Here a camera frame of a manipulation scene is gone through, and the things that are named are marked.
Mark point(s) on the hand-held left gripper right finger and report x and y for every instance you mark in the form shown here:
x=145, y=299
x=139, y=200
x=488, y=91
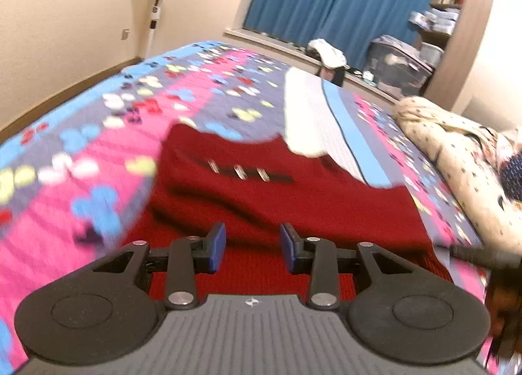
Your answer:
x=285, y=245

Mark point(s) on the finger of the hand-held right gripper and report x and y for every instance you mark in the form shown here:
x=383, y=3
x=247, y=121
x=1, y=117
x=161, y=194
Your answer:
x=477, y=253

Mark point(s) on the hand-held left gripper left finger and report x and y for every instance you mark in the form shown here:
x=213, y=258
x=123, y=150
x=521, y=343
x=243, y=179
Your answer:
x=218, y=245

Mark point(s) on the red knitted sweater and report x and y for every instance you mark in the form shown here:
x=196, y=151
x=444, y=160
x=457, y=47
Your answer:
x=326, y=204

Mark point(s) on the white clothes pile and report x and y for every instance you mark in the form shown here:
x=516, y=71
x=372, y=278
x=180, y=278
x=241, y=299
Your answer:
x=328, y=53

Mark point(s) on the dark blue dotted pillow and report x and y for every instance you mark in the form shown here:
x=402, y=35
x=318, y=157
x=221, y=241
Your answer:
x=513, y=179

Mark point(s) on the cream star-print duvet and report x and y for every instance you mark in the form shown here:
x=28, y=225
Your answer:
x=456, y=155

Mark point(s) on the floral printed blanket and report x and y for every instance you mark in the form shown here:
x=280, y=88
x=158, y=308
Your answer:
x=81, y=146

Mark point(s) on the small white box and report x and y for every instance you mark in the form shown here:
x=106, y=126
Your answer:
x=368, y=75

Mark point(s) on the clear plastic storage bin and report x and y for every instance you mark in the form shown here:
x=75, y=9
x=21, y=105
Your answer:
x=397, y=67

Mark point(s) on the white basket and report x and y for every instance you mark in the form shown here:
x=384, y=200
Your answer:
x=431, y=54

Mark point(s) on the wooden shelf unit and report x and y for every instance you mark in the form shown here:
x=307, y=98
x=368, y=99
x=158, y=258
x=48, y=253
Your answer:
x=469, y=45

